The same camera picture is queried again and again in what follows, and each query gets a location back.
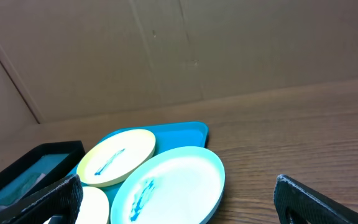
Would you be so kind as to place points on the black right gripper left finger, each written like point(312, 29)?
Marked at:
point(62, 198)

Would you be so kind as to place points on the yellow plate with blue stain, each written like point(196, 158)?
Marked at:
point(115, 158)

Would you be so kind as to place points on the black sponge tray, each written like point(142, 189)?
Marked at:
point(37, 169)

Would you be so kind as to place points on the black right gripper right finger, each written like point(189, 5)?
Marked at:
point(297, 203)

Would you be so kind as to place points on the light blue plate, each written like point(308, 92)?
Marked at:
point(181, 185)

